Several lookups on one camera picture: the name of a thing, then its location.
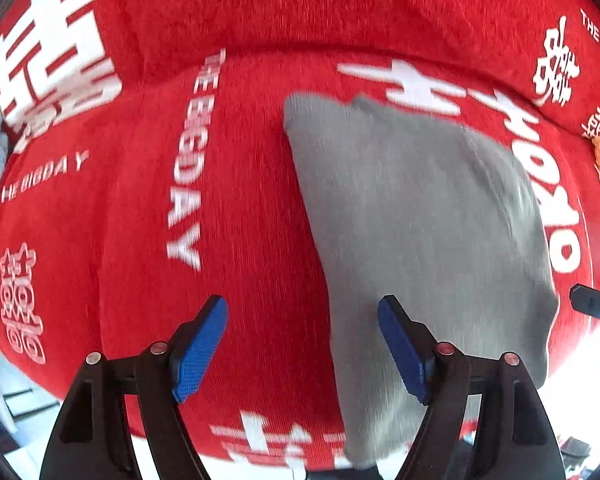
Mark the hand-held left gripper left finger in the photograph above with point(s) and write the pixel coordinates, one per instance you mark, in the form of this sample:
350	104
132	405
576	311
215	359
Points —
200	350

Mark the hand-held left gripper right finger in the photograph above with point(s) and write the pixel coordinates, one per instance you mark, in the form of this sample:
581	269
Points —
402	350

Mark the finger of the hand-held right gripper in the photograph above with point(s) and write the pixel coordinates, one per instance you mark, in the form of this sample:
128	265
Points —
594	305

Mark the grey small garment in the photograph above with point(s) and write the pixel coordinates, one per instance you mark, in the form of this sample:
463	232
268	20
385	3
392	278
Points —
410	200

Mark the red printed blanket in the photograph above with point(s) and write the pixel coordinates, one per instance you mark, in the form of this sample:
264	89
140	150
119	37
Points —
220	170

